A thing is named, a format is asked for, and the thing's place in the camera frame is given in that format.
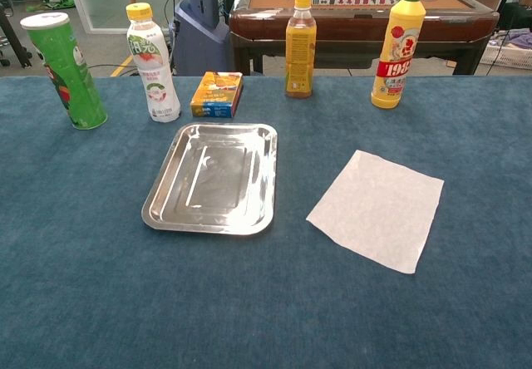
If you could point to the silver metal tray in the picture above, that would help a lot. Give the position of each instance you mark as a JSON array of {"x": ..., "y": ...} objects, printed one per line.
[{"x": 216, "y": 178}]

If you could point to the orange snack box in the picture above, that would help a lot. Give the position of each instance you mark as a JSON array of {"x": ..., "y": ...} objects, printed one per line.
[{"x": 216, "y": 94}]

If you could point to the tea bottle yellow label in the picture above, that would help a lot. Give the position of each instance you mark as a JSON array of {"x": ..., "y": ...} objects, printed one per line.
[{"x": 300, "y": 53}]

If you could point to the blue grey machine base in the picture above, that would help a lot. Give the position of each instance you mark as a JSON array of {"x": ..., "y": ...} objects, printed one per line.
[{"x": 199, "y": 40}]

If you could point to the white drink bottle yellow cap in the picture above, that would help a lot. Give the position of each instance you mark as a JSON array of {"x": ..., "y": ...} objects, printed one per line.
[{"x": 154, "y": 74}]

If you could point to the yellow detergent bottle green cap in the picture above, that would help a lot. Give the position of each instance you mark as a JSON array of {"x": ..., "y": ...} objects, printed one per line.
[{"x": 395, "y": 61}]

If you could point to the brown mahjong table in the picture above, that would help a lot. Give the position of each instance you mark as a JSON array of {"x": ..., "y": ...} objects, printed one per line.
[{"x": 353, "y": 24}]

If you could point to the blue felt table cloth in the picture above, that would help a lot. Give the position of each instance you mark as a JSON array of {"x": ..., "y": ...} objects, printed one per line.
[{"x": 83, "y": 281}]

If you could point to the green chips can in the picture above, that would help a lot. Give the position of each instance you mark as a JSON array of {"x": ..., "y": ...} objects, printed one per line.
[{"x": 66, "y": 74}]

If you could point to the white plastic basket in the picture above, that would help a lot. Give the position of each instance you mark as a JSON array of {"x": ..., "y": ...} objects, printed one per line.
[{"x": 507, "y": 58}]

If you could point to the green bag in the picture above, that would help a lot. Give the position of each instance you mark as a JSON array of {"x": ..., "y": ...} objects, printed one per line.
[{"x": 58, "y": 0}]

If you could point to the purple cloth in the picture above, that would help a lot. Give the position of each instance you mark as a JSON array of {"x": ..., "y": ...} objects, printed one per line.
[{"x": 521, "y": 40}]

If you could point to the black stand base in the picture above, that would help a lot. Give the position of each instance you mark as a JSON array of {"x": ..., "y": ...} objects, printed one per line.
[{"x": 12, "y": 36}]

